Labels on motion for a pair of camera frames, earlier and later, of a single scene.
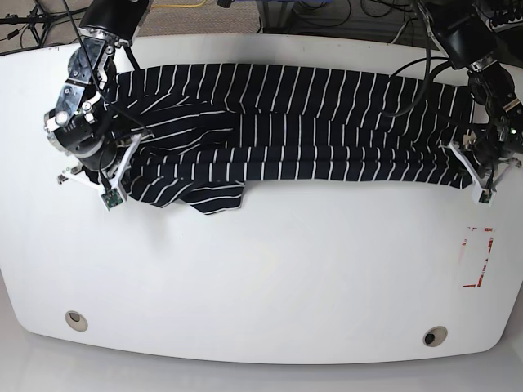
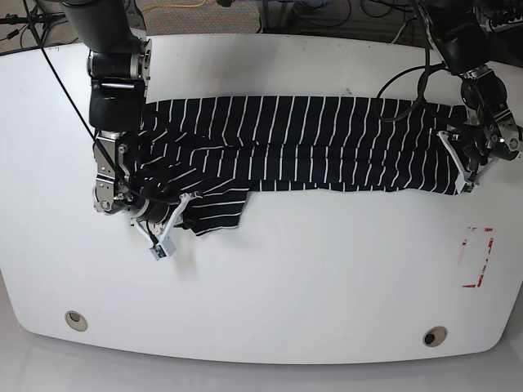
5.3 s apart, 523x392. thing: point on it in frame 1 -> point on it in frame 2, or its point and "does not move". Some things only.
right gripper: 483,164 -> 478,160
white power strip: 500,27 does not move
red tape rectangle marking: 464,242 does not move
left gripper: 105,171 -> 157,220
